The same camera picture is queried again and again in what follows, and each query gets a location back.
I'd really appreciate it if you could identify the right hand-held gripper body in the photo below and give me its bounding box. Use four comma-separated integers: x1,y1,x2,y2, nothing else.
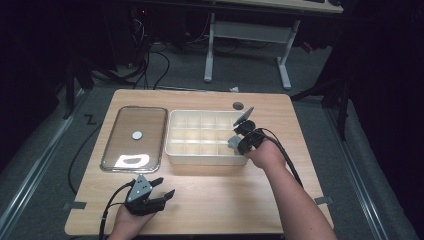
232,105,268,156

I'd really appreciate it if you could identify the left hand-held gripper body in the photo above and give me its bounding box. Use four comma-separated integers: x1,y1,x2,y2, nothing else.
123,173,168,217

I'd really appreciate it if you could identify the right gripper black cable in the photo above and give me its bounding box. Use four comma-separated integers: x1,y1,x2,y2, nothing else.
254,127,305,188

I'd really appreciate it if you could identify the metal floor rail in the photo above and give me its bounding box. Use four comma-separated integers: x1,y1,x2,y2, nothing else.
324,106,390,240
0,88,88,234

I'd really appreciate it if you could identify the person's left hand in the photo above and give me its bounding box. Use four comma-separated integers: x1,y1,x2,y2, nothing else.
108,204,157,240

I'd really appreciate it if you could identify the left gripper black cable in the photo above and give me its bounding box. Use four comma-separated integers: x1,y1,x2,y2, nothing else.
97,179,137,240

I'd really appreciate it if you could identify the clear plastic box lid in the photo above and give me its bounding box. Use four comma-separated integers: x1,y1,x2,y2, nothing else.
100,105,169,174

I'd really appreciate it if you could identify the white compartment storage box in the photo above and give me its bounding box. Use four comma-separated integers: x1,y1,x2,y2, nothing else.
164,109,254,167

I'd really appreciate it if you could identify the black stand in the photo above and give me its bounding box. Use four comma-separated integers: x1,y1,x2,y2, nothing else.
289,66,355,142
62,58,136,120

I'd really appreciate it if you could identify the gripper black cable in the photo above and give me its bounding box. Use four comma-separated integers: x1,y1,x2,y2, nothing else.
254,127,305,188
97,179,137,240

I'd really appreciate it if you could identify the grey tape strip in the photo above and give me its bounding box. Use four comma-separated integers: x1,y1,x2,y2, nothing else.
314,195,334,206
63,201,88,211

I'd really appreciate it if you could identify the black floor cable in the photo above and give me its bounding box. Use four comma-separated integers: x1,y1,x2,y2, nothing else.
67,123,104,195

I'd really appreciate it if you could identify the white-framed desk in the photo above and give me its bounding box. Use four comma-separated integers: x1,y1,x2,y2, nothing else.
203,0,344,91

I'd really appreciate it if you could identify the person's right hand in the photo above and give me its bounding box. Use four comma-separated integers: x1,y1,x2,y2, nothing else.
245,139,288,172

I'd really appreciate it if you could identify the bundle of black cables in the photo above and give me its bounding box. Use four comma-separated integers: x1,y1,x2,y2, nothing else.
126,13,172,90

